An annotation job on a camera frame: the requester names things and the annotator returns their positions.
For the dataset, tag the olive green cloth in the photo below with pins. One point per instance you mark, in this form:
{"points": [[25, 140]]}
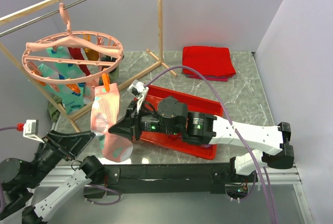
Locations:
{"points": [[52, 110]]}

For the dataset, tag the folded red cloth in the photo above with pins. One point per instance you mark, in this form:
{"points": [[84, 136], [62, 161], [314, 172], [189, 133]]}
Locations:
{"points": [[214, 63]]}

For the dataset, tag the teal patterned sock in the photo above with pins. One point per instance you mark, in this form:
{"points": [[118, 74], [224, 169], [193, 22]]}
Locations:
{"points": [[48, 72], [72, 94]]}

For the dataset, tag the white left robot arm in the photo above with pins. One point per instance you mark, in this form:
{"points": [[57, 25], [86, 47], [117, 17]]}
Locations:
{"points": [[19, 176]]}

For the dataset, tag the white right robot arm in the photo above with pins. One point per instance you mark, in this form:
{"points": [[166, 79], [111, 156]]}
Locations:
{"points": [[268, 146]]}

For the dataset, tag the red sock on hanger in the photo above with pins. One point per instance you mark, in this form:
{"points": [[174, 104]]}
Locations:
{"points": [[77, 55]]}

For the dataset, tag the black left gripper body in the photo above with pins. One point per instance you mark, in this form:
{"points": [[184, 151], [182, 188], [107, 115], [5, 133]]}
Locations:
{"points": [[48, 158]]}

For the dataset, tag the wooden clothes rack frame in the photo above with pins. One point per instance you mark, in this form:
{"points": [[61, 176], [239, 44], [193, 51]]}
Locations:
{"points": [[75, 116]]}

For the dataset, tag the pink ribbed sock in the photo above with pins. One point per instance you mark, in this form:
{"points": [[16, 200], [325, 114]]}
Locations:
{"points": [[104, 114]]}

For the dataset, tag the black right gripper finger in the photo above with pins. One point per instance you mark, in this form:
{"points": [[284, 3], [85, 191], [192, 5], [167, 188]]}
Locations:
{"points": [[127, 121], [127, 132]]}

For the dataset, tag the red plastic tray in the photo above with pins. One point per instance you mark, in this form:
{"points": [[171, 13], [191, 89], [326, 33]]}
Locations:
{"points": [[174, 142]]}

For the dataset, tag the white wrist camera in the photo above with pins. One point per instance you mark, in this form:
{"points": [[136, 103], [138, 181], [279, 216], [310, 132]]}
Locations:
{"points": [[29, 130], [139, 91]]}

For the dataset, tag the pink round clip hanger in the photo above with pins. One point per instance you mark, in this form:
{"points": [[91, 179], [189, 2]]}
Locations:
{"points": [[109, 53]]}

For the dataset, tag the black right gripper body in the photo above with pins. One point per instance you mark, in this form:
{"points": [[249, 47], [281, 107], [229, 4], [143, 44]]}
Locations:
{"points": [[145, 120]]}

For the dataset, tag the metal hanging rod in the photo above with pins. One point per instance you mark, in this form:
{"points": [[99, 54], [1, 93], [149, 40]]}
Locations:
{"points": [[30, 10]]}

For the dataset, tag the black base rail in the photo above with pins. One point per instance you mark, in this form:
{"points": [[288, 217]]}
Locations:
{"points": [[171, 178]]}

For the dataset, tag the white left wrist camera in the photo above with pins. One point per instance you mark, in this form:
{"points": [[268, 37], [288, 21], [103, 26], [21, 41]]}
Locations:
{"points": [[29, 130]]}

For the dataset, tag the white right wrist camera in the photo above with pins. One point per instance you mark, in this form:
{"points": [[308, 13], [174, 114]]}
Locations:
{"points": [[139, 91]]}

